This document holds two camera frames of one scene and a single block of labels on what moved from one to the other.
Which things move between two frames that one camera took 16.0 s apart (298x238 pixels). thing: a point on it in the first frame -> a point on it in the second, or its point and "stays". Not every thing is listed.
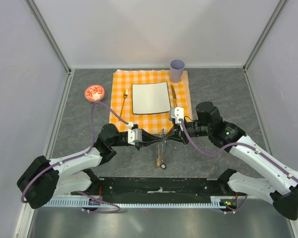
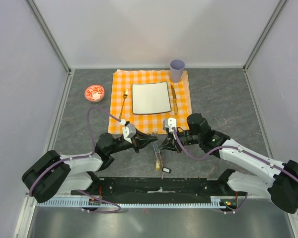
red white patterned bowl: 94,93 stays
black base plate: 112,187 stays
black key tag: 163,166 -> 166,169
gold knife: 174,96 stays
